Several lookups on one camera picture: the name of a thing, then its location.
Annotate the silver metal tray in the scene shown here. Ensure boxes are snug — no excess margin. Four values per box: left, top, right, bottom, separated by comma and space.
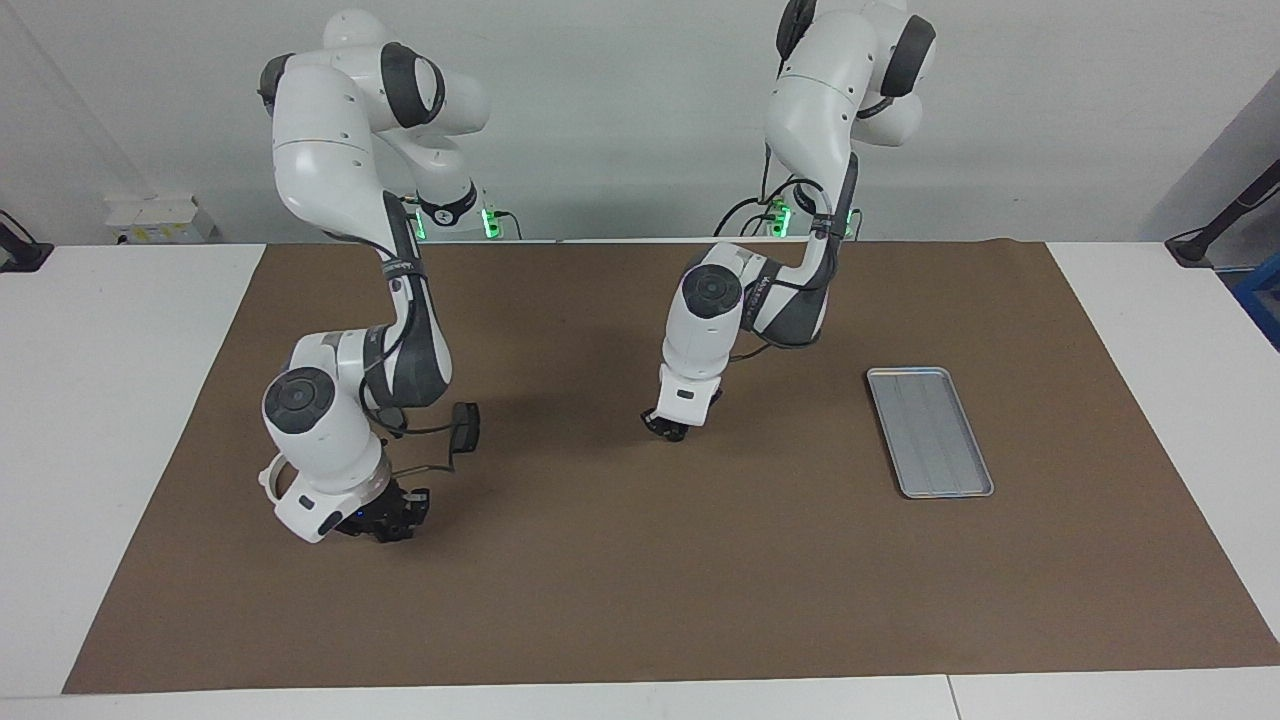
865, 366, 996, 500

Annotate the black base cable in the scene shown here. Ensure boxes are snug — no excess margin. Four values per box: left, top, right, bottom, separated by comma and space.
713, 180, 791, 238

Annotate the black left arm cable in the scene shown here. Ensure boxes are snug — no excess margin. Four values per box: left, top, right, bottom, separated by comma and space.
730, 140, 861, 363

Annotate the white power box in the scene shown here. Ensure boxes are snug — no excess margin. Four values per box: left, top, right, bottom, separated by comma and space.
105, 195, 216, 246

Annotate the black stand with pole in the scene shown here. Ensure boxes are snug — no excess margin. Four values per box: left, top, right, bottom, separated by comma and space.
1165, 160, 1280, 269

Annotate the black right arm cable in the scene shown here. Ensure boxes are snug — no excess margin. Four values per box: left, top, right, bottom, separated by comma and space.
360, 195, 471, 479

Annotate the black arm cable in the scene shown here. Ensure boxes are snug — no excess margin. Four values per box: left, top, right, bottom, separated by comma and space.
730, 140, 861, 363
360, 195, 471, 479

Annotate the black clamp mount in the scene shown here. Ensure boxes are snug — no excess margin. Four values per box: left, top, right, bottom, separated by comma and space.
0, 208, 54, 273

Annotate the blue crate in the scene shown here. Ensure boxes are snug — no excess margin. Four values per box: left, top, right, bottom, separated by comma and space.
1232, 262, 1280, 351

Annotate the brown table mat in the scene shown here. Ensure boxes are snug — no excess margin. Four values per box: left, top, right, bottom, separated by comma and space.
62, 240, 1280, 696

